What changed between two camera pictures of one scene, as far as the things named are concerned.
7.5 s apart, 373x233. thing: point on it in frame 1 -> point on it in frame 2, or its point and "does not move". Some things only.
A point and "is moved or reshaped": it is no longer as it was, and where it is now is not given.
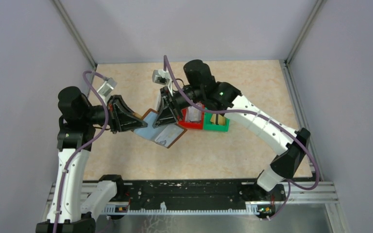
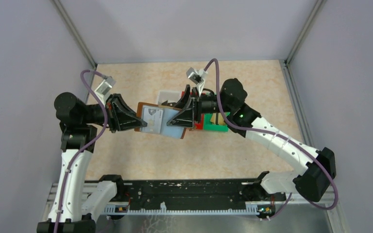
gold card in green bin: [221, 119] does not move
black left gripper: [111, 113] does not move
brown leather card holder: [165, 135] is moved or reshaped
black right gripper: [170, 103] -> [195, 106]
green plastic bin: [208, 125] does not move
